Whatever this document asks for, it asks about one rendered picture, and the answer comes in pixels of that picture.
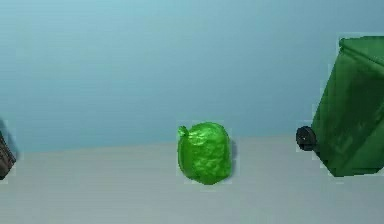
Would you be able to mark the dark brown wooden furniture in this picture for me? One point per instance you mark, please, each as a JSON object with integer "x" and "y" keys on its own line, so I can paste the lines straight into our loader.
{"x": 4, "y": 160}

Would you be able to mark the green wheeled bin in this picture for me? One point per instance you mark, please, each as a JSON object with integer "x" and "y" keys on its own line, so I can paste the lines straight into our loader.
{"x": 350, "y": 110}

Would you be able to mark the green tied garbage bag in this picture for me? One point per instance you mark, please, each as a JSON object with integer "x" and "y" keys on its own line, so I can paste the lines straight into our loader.
{"x": 204, "y": 153}

